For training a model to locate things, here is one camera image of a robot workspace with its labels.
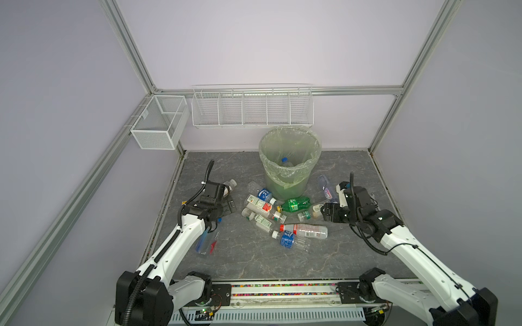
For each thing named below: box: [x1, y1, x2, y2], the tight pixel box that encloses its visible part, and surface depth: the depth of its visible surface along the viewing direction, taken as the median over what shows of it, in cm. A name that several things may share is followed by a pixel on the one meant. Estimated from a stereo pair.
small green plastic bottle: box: [276, 196, 311, 213], surface depth 95 cm
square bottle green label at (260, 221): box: [241, 207, 276, 233], surface depth 89 cm
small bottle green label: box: [297, 209, 312, 223], surface depth 93 cm
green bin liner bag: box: [258, 125, 323, 201], surface depth 93 cm
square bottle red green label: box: [244, 194, 273, 218], surface depth 93 cm
